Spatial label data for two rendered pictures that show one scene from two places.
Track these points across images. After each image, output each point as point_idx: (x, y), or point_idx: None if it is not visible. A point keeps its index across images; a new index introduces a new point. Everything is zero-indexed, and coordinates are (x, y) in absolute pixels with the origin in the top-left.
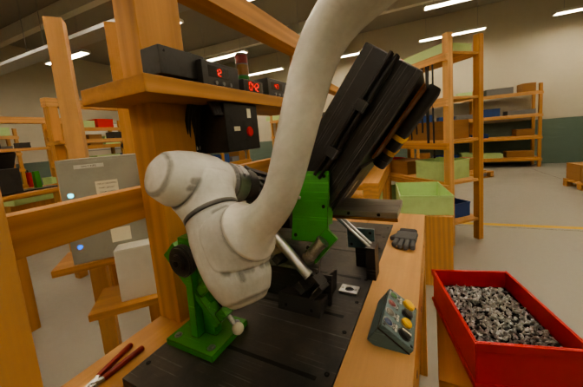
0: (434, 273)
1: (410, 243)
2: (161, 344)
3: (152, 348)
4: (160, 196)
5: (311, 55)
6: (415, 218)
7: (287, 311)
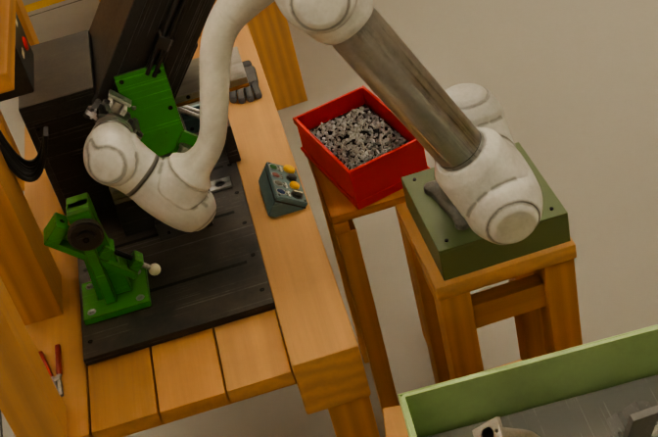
0: (297, 122)
1: (254, 89)
2: (70, 334)
3: (67, 341)
4: (120, 180)
5: (221, 52)
6: None
7: (174, 238)
